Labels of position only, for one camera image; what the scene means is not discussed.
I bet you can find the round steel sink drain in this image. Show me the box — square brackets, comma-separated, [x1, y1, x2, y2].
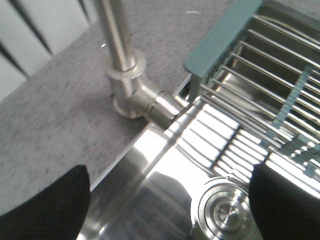
[188, 176, 263, 240]

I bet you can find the stainless steel sink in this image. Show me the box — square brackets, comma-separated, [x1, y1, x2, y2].
[77, 0, 320, 240]

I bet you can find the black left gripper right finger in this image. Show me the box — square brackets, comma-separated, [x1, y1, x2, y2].
[249, 163, 320, 240]

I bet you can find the stainless steel faucet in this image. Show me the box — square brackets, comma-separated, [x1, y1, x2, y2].
[94, 0, 191, 130]

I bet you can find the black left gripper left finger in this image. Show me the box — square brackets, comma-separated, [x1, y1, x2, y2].
[0, 164, 90, 240]

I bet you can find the teal wire dish rack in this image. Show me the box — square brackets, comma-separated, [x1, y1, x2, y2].
[176, 0, 320, 181]

